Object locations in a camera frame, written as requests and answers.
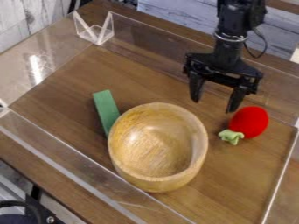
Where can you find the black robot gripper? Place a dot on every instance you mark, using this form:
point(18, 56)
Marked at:
point(225, 68)

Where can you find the red plush strawberry toy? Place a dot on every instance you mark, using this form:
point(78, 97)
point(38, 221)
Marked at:
point(247, 124)

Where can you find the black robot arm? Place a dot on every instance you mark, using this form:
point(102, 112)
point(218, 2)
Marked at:
point(241, 16)

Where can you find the wooden bowl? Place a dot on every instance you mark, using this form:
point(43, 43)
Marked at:
point(158, 145)

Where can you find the green rectangular block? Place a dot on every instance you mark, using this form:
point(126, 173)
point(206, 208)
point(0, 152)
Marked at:
point(107, 109)

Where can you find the black clamp under table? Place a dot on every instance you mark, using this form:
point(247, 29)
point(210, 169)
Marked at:
point(36, 213)

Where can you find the clear acrylic corner bracket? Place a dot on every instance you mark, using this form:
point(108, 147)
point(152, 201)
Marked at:
point(96, 34)

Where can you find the clear acrylic barrier wall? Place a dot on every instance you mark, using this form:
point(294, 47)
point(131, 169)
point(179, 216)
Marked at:
point(52, 140)

